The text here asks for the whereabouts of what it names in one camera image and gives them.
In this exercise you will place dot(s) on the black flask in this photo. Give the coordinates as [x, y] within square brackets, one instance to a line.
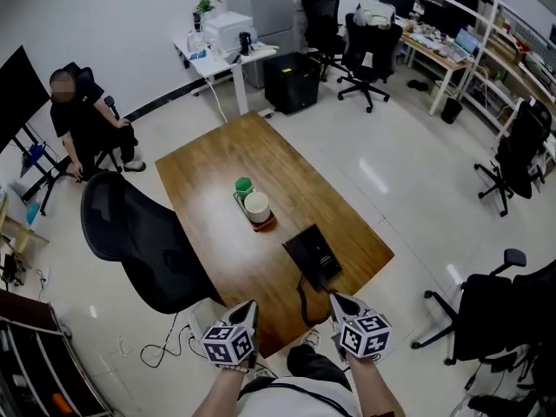
[245, 44]

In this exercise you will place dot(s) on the person's black trousers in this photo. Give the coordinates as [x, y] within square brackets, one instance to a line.
[317, 367]

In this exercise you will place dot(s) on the green cup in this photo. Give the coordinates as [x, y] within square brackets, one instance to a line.
[244, 185]

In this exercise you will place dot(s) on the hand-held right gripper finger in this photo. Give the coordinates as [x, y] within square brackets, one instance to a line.
[352, 310]
[337, 315]

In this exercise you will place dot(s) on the white cup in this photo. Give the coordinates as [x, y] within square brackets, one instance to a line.
[257, 207]

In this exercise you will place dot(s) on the black slippers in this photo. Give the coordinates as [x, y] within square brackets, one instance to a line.
[417, 85]

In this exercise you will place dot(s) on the potted plant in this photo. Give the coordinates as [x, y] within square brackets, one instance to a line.
[204, 8]

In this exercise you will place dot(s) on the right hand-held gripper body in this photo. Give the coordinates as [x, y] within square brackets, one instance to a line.
[365, 337]

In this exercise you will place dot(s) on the person's white shirt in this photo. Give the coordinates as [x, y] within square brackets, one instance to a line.
[295, 402]

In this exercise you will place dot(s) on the black screen stand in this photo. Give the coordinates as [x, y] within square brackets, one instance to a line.
[48, 180]

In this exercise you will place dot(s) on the person's right forearm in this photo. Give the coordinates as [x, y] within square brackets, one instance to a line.
[373, 389]

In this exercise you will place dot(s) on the black waste bin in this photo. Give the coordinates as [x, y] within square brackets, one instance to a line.
[452, 111]

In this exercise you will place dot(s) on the white shelving unit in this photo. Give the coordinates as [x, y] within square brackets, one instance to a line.
[488, 11]

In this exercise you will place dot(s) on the black shelf rack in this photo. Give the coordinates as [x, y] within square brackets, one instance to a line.
[26, 315]

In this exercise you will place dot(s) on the black mesh office chair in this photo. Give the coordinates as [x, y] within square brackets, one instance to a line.
[143, 241]

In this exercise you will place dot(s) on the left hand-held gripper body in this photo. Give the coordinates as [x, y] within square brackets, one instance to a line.
[226, 346]

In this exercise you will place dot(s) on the black cabinet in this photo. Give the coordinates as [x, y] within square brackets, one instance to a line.
[291, 83]

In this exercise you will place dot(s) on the person's left shoe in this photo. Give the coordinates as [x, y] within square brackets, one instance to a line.
[266, 371]

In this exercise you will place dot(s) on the wooden desk with white legs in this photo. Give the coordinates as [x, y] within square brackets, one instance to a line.
[438, 57]

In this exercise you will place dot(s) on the person's right shoe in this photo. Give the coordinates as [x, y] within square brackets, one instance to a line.
[310, 339]

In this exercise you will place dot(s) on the large black screen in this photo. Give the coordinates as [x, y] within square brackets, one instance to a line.
[19, 98]

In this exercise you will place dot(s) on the orange tray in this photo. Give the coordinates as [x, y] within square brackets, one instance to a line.
[265, 226]

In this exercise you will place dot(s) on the person's left forearm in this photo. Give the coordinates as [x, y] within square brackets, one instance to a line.
[221, 393]

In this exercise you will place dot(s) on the silver laptop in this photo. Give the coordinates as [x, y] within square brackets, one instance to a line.
[462, 44]

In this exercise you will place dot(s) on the white printer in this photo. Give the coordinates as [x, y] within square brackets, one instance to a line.
[228, 31]

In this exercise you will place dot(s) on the person's shoe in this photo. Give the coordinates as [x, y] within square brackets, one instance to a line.
[310, 339]
[266, 371]

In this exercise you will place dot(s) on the wooden stool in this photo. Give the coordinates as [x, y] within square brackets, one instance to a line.
[21, 228]

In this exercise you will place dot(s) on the black box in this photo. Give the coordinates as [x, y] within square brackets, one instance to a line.
[323, 250]

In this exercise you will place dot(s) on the white bag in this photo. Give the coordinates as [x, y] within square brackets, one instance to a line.
[373, 12]

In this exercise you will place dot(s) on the grey fridge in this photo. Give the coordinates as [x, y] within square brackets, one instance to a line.
[265, 7]

